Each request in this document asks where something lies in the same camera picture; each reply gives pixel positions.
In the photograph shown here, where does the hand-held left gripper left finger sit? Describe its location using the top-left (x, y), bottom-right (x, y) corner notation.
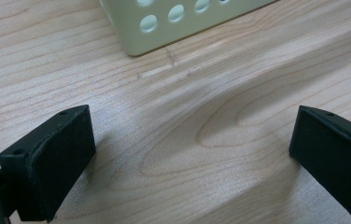
top-left (0, 105), bottom-right (97, 223)

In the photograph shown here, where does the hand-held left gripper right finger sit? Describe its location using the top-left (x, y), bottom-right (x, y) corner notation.
top-left (288, 105), bottom-right (351, 223)

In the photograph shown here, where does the pale green perforated basket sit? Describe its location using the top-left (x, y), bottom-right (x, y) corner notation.
top-left (99, 0), bottom-right (279, 57)

